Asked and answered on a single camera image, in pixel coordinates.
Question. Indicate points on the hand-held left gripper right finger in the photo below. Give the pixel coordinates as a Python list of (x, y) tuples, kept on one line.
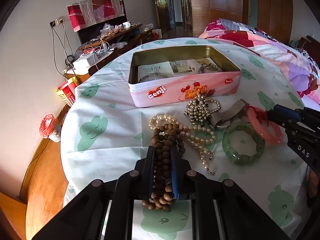
[(175, 172)]

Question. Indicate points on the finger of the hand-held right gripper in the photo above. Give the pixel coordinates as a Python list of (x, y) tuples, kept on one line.
[(280, 120), (287, 110)]

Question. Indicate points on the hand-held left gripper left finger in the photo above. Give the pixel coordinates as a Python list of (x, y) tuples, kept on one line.
[(150, 170)]

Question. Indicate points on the silver mesh band watch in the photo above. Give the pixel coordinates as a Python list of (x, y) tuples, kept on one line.
[(225, 113)]

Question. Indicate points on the green jade bangle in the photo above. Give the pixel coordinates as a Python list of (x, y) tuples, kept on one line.
[(230, 152)]

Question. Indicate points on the pink tin box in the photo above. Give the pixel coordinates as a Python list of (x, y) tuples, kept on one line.
[(162, 92)]

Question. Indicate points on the person's right forearm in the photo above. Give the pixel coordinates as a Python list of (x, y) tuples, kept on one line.
[(313, 187)]

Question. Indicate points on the colourful patchwork quilt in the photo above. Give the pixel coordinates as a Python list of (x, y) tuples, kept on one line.
[(287, 62)]

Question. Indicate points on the dark wooden headboard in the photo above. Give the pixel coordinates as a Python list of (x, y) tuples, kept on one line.
[(310, 45)]

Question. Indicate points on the white sheet with green prints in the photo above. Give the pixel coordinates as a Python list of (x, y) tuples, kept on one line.
[(112, 105)]

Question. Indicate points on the clear round bangle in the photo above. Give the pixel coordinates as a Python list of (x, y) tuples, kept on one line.
[(155, 76)]

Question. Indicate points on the white printed leaflet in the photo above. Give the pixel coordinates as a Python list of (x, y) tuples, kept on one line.
[(155, 70)]

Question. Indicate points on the picture card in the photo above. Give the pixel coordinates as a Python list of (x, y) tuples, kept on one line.
[(185, 66)]

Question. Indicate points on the red plastic bag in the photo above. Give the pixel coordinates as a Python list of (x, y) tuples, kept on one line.
[(47, 126)]

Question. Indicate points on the red and yellow carton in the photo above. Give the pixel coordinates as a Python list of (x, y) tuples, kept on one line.
[(67, 92)]

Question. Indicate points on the brown wooden wardrobe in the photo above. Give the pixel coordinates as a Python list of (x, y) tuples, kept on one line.
[(225, 2)]

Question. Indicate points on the white cardboard box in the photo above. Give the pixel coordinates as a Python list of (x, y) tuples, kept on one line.
[(85, 62)]

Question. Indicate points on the dark wooden cabinet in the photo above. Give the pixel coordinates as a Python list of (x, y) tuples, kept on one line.
[(125, 40)]

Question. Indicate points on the red and white shopping bag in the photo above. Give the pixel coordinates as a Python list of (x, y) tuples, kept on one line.
[(157, 34)]

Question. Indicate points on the white mug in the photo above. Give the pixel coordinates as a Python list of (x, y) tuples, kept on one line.
[(126, 24)]

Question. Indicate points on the clear plastic bag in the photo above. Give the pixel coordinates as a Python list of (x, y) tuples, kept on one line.
[(106, 28)]

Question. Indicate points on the black television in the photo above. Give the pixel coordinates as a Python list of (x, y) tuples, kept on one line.
[(91, 32)]

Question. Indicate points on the wooden door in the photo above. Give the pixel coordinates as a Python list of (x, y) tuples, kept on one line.
[(160, 5)]

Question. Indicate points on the red patchwork cloth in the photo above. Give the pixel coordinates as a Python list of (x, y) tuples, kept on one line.
[(95, 10)]

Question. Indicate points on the wall socket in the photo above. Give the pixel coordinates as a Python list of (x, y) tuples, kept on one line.
[(57, 21)]

